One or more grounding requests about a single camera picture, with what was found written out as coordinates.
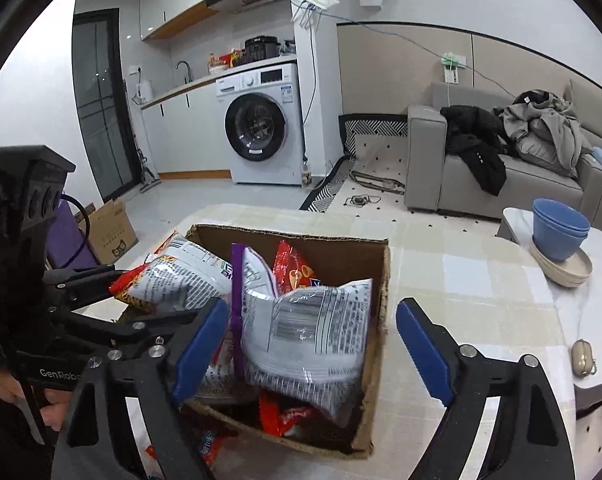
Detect red white noodle snack bag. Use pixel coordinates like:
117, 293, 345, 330
109, 232, 233, 314

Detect red oreo cookie pack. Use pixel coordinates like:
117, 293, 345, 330
259, 390, 326, 441

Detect purple silver snack bag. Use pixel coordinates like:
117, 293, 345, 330
231, 244, 373, 427

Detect clear cracker pack black label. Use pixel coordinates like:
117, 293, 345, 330
195, 336, 258, 405

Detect blue oreo cookie pack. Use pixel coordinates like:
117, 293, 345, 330
198, 430, 226, 467

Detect red cone snack bag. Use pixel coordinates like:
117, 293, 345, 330
273, 240, 321, 294

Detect person's left hand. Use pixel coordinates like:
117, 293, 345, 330
0, 369, 72, 431

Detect cardboard box on floor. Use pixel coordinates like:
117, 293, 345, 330
88, 200, 138, 264

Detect small beige key pouch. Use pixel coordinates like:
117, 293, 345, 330
571, 339, 597, 377

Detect white marble coffee table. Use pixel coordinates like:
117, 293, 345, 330
495, 206, 602, 411

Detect beige plates stack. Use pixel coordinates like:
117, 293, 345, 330
530, 244, 593, 288

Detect blue stacked bowls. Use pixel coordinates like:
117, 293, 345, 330
533, 198, 590, 262

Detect brown SF cardboard box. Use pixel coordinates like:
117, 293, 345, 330
118, 222, 392, 461

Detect black glass door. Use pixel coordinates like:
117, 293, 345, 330
71, 9, 142, 202

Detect grey sofa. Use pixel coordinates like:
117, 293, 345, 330
404, 81, 602, 221

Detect black jacket on sofa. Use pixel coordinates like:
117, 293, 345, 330
440, 105, 508, 196

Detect white front-load washing machine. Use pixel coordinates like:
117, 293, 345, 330
215, 62, 304, 186

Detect grey clothes pile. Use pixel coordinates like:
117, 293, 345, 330
495, 89, 592, 178

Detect black patterned playpen fence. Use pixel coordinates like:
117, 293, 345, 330
300, 113, 408, 212

